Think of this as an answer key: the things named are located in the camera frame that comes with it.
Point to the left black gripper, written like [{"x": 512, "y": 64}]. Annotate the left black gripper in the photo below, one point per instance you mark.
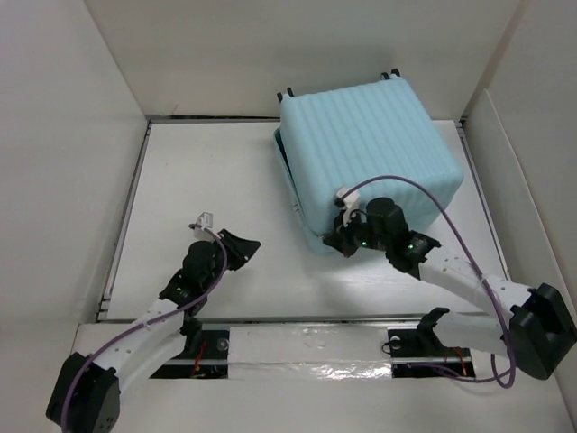
[{"x": 240, "y": 250}]

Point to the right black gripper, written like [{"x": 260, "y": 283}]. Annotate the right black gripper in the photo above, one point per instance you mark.
[{"x": 339, "y": 236}]

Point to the light blue hard-shell suitcase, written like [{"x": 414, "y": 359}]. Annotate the light blue hard-shell suitcase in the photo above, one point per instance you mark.
[{"x": 375, "y": 137}]

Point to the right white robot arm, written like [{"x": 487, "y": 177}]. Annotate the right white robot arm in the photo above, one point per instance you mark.
[{"x": 531, "y": 325}]

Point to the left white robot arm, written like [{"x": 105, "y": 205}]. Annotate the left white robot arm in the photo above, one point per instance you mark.
[{"x": 89, "y": 390}]

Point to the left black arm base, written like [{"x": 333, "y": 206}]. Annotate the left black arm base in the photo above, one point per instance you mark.
[{"x": 205, "y": 357}]

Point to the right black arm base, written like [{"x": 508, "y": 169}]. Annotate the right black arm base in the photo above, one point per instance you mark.
[{"x": 415, "y": 356}]

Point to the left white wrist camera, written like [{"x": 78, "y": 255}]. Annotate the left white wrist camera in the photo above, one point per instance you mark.
[{"x": 204, "y": 222}]

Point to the aluminium rail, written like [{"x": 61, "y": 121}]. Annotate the aluminium rail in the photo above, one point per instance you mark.
[{"x": 314, "y": 320}]

